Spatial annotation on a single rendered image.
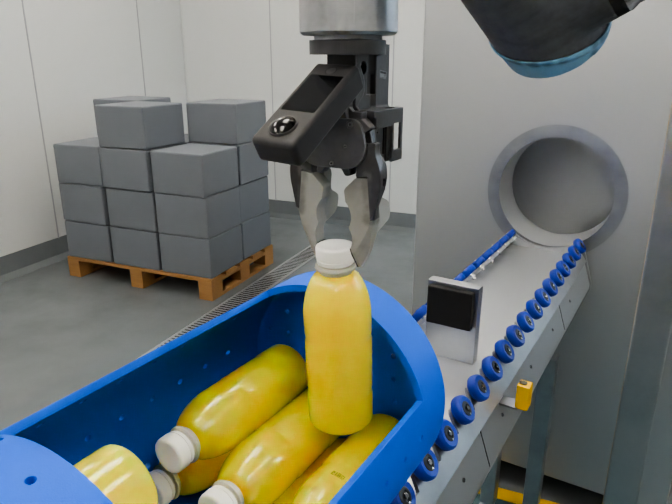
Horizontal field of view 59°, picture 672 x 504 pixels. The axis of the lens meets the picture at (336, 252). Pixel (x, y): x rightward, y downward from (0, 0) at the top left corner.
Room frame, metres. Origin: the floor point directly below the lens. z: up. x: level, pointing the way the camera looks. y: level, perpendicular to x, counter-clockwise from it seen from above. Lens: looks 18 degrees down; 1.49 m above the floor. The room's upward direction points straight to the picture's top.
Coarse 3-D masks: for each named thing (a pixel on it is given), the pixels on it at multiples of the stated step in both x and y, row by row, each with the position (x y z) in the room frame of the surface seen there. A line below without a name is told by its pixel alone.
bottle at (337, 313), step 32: (320, 288) 0.54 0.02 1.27; (352, 288) 0.54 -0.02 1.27; (320, 320) 0.53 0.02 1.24; (352, 320) 0.53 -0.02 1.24; (320, 352) 0.54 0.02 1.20; (352, 352) 0.53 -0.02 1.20; (320, 384) 0.54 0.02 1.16; (352, 384) 0.53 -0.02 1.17; (320, 416) 0.54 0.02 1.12; (352, 416) 0.54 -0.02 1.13
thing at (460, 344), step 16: (432, 288) 1.03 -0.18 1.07; (448, 288) 1.02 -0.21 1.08; (464, 288) 1.02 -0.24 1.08; (480, 288) 1.01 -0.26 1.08; (432, 304) 1.03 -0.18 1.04; (448, 304) 1.02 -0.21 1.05; (464, 304) 1.00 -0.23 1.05; (480, 304) 1.02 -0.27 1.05; (432, 320) 1.03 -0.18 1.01; (448, 320) 1.01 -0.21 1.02; (464, 320) 1.00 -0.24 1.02; (432, 336) 1.05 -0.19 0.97; (448, 336) 1.03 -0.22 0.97; (464, 336) 1.01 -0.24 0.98; (448, 352) 1.03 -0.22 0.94; (464, 352) 1.01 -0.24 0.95
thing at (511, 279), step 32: (512, 256) 1.64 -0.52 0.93; (544, 256) 1.64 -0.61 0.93; (512, 288) 1.39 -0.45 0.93; (576, 288) 1.51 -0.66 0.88; (480, 320) 1.20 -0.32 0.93; (512, 320) 1.20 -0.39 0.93; (480, 352) 1.05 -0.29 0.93; (544, 352) 1.17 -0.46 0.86; (448, 384) 0.93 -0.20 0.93; (512, 384) 0.98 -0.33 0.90; (448, 416) 0.83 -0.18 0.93; (512, 416) 0.94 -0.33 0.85; (480, 448) 0.81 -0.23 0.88; (480, 480) 0.78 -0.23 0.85
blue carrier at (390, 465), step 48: (288, 288) 0.65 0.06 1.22; (192, 336) 0.56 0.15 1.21; (240, 336) 0.71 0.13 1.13; (288, 336) 0.72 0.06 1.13; (384, 336) 0.59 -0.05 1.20; (96, 384) 0.46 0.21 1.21; (144, 384) 0.56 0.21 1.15; (192, 384) 0.64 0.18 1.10; (384, 384) 0.64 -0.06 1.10; (432, 384) 0.59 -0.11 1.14; (0, 432) 0.39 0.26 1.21; (48, 432) 0.46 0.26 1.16; (96, 432) 0.52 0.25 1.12; (144, 432) 0.57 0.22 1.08; (432, 432) 0.58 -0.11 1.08; (0, 480) 0.31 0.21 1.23; (48, 480) 0.31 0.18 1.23; (384, 480) 0.47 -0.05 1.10
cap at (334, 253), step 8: (328, 240) 0.57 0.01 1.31; (336, 240) 0.57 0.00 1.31; (344, 240) 0.57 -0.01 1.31; (320, 248) 0.55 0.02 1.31; (328, 248) 0.55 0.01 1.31; (336, 248) 0.55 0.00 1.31; (344, 248) 0.55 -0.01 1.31; (320, 256) 0.55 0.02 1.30; (328, 256) 0.54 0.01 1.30; (336, 256) 0.54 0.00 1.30; (344, 256) 0.54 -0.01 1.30; (320, 264) 0.55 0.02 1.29; (328, 264) 0.54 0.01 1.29; (336, 264) 0.54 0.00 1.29; (344, 264) 0.55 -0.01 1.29
